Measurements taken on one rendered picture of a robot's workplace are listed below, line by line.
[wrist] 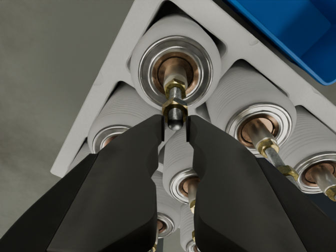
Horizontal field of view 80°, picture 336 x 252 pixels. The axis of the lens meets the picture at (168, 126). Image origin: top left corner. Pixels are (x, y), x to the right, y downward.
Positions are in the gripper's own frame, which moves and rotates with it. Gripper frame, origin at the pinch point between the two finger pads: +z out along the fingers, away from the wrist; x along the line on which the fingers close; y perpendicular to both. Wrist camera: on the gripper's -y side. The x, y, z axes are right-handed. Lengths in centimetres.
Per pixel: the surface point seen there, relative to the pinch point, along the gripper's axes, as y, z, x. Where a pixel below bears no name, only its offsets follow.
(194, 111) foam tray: 8.6, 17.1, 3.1
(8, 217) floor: 65, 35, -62
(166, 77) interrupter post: -0.1, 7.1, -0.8
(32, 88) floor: 12, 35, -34
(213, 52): -1.6, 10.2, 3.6
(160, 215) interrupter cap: 23.4, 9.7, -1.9
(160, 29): -3.6, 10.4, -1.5
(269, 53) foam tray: -0.1, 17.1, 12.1
